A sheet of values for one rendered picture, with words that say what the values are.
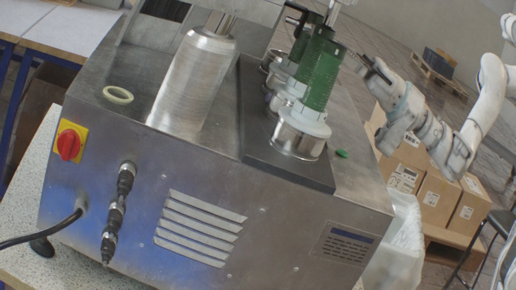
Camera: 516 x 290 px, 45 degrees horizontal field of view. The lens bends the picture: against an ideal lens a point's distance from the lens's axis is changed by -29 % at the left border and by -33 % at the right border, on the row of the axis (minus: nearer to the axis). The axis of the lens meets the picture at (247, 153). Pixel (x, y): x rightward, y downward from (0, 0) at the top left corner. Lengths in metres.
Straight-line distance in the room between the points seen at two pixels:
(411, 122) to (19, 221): 0.70
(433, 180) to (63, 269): 2.94
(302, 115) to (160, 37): 0.37
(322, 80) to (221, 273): 0.28
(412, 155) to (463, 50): 8.60
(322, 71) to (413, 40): 10.92
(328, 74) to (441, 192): 2.90
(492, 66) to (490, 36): 10.91
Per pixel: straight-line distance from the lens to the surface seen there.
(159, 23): 1.34
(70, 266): 1.15
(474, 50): 12.38
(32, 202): 1.28
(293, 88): 1.17
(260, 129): 1.12
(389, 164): 3.76
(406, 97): 1.30
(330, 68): 1.05
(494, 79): 1.57
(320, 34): 1.15
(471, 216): 4.11
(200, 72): 1.02
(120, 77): 1.15
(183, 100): 1.03
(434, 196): 3.91
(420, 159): 3.81
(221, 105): 1.19
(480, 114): 1.50
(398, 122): 1.31
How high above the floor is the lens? 1.37
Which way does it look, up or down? 19 degrees down
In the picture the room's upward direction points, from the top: 24 degrees clockwise
